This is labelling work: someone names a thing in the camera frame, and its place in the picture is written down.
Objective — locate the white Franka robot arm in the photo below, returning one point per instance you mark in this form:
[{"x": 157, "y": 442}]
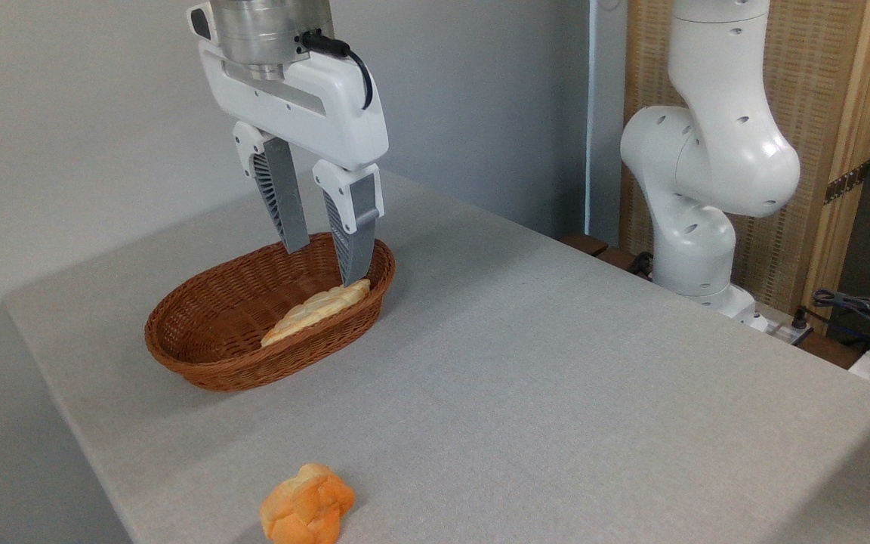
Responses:
[{"x": 707, "y": 227}]

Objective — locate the woven wooden folding screen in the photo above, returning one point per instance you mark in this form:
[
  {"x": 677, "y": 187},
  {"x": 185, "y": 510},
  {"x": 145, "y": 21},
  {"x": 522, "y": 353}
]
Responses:
[{"x": 820, "y": 91}]

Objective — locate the orange knotted bread roll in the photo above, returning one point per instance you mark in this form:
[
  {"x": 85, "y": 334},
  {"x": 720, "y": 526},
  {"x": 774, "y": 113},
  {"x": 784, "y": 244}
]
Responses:
[{"x": 306, "y": 506}]

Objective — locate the white vertical wall trim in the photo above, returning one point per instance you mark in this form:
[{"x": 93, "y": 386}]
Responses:
[{"x": 592, "y": 113}]

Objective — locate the metal screen hinge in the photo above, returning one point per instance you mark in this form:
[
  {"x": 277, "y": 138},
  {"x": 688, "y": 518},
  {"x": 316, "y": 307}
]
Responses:
[{"x": 846, "y": 183}]

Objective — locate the brown wicker basket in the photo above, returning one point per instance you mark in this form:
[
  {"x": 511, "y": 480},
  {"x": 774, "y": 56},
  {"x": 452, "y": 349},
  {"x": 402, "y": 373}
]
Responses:
[{"x": 208, "y": 332}]

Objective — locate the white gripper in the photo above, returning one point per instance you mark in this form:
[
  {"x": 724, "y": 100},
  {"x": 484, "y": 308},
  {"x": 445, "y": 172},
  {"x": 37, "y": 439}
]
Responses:
[{"x": 329, "y": 106}]

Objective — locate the pale braided bread loaf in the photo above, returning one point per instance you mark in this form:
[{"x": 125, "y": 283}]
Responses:
[{"x": 314, "y": 310}]

